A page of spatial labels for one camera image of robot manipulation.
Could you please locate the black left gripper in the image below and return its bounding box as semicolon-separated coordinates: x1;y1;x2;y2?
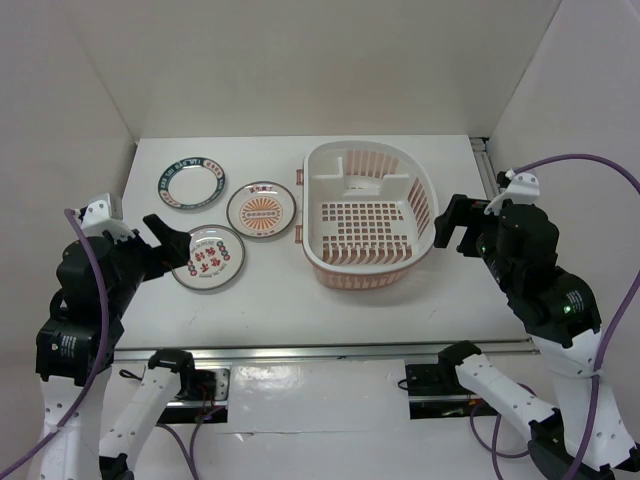
107;211;191;311

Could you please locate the red character white plate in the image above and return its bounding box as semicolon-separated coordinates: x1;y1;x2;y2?
172;225;246;292

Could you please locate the green rimmed white plate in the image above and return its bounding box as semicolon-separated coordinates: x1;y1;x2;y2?
157;157;226;211

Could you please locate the orange sunburst plate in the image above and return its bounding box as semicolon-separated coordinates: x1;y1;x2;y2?
226;181;297;239

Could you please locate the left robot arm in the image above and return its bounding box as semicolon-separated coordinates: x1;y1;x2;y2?
35;210;198;479

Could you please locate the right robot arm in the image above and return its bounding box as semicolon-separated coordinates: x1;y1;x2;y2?
434;194;639;479

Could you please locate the white and pink dish rack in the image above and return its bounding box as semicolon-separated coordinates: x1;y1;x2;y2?
296;140;439;291

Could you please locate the aluminium right side rail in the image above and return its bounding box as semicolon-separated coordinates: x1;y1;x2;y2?
469;137;500;200

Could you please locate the aluminium rail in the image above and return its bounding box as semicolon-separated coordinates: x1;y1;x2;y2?
115;339;539;363
469;137;500;200

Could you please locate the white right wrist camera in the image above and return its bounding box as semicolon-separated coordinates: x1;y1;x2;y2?
484;169;540;216

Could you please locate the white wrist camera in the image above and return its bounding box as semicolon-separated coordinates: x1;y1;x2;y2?
484;169;540;216
80;193;128;239

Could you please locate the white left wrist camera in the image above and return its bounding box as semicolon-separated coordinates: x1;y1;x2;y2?
80;193;128;239

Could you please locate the aluminium front rail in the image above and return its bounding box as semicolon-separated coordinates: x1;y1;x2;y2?
115;339;539;363

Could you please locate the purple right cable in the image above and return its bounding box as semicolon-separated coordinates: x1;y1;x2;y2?
469;153;640;480

